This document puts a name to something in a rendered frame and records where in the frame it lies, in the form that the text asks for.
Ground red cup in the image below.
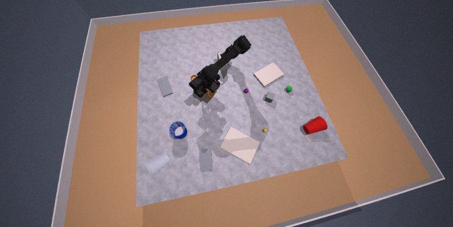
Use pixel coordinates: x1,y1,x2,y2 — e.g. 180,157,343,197
303,116,327,134

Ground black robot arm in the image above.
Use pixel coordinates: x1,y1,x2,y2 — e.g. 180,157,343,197
189,35,252,93

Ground blue mug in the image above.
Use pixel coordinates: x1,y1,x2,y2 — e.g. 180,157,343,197
169,121,187,139

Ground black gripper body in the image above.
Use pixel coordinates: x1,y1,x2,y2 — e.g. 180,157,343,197
193,74,220,98

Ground pale pink flat block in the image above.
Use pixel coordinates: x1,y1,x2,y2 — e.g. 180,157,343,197
254,62,284,87

